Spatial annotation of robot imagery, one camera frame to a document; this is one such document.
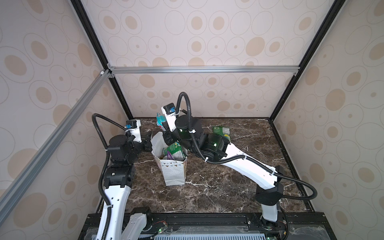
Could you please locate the black left frame post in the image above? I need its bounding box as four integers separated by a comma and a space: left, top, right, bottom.
69, 0, 134, 120

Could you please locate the white paper gift bag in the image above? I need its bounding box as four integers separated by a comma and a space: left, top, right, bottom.
151, 132, 188, 186

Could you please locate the large purple snack bag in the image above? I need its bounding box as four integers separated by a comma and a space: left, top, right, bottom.
165, 151, 175, 160

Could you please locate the black frame post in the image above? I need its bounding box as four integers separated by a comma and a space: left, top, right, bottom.
269, 0, 347, 121
69, 0, 134, 120

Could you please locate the teal snack bag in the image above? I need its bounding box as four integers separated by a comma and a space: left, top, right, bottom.
156, 113, 167, 132

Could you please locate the green snack bag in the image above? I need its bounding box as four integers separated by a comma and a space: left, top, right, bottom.
213, 126, 231, 141
163, 142, 187, 162

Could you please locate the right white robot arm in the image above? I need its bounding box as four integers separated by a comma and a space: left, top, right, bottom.
162, 114, 284, 223

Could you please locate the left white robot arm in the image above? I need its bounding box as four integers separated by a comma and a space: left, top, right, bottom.
96, 135, 152, 240

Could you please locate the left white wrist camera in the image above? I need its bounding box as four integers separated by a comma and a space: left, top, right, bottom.
125, 120, 142, 143

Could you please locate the diagonal aluminium left bar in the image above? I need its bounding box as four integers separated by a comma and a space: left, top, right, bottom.
1, 69, 110, 225

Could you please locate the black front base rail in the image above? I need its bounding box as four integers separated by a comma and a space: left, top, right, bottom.
77, 211, 337, 240

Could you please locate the horizontal aluminium back bar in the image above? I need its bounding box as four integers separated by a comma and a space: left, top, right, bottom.
102, 65, 300, 75

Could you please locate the right black corrugated cable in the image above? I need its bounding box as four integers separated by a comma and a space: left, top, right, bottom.
175, 91, 318, 201

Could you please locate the black right frame post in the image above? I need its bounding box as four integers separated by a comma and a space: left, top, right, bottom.
269, 0, 347, 121

